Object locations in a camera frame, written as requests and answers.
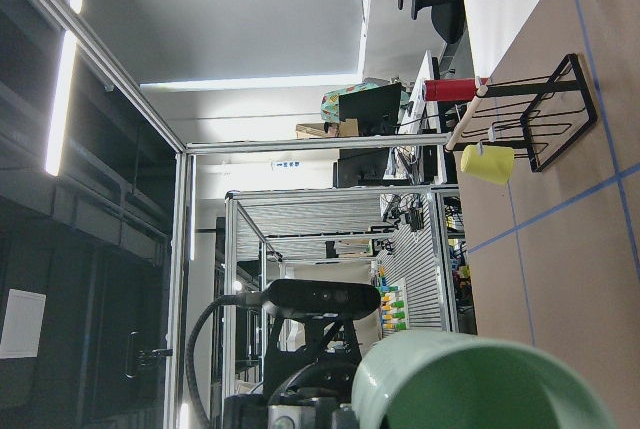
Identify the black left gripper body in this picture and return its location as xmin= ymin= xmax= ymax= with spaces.
xmin=222 ymin=317 xmax=362 ymax=428

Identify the mint green cup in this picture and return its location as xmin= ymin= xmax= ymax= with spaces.
xmin=352 ymin=329 xmax=615 ymax=428

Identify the yellow cup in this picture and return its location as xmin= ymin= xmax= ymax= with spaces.
xmin=460 ymin=143 xmax=515 ymax=185

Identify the cardboard box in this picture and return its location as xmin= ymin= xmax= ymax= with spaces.
xmin=296 ymin=119 xmax=359 ymax=139

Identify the black monitor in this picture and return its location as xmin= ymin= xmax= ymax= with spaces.
xmin=339 ymin=83 xmax=401 ymax=136

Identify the red cylinder container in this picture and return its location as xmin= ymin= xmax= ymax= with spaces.
xmin=422 ymin=78 xmax=477 ymax=102

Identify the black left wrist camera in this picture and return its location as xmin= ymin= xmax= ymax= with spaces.
xmin=236 ymin=278 xmax=381 ymax=321

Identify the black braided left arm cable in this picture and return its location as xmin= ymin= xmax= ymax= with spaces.
xmin=184 ymin=293 xmax=266 ymax=429

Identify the black wire cup rack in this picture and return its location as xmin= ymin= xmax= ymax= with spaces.
xmin=446 ymin=53 xmax=598 ymax=173

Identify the aluminium frame enclosure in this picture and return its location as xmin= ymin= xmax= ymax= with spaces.
xmin=1 ymin=0 xmax=433 ymax=428

